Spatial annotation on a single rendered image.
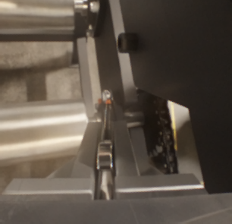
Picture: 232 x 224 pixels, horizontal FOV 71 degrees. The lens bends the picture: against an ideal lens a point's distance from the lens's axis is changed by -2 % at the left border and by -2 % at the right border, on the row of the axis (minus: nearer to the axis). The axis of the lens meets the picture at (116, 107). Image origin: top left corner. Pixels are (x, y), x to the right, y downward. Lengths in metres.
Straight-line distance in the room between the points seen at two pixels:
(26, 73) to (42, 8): 0.95
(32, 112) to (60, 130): 0.06
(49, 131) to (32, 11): 0.26
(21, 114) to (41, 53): 1.10
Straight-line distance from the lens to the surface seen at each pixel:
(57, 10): 0.43
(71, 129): 0.30
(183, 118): 1.12
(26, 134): 0.31
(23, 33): 1.08
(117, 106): 0.31
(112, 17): 0.37
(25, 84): 1.32
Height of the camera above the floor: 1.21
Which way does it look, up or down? 71 degrees down
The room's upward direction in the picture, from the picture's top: 51 degrees clockwise
